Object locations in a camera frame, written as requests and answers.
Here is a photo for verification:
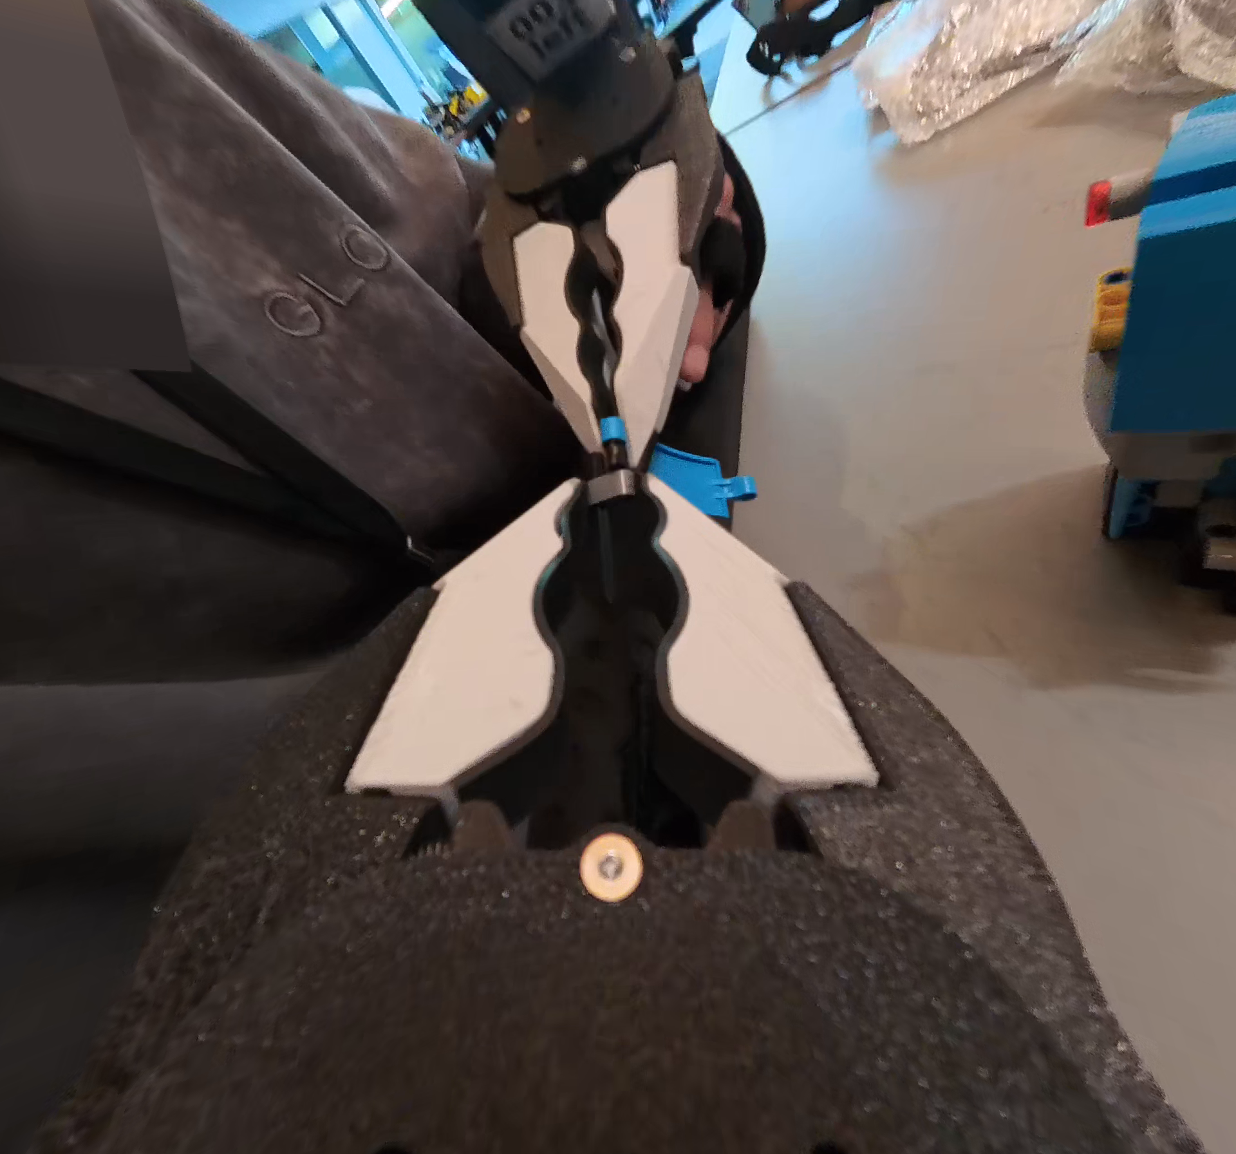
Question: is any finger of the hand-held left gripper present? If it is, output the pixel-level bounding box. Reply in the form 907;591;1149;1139
600;157;699;460
511;222;606;456

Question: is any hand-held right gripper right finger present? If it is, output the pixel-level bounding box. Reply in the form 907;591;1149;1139
648;477;880;801

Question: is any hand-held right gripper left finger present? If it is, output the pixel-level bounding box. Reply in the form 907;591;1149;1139
345;477;582;797

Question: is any blue curved panel piece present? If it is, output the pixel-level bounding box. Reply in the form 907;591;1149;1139
596;418;758;518

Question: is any thin black axle rod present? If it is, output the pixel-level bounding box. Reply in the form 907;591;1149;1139
590;439;630;603

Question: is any blue yellow toy brick model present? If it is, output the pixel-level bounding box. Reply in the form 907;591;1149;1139
1087;96;1236;584

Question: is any person's left forearm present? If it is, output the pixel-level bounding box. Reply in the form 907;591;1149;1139
339;96;503;325

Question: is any grey desk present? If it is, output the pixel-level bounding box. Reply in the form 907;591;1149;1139
665;0;1236;1154

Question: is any person's left hand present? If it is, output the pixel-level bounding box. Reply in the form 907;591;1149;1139
675;288;722;388

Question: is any paned window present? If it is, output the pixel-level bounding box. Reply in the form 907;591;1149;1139
178;0;503;154

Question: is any black strap object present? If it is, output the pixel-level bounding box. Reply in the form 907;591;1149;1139
744;0;901;78

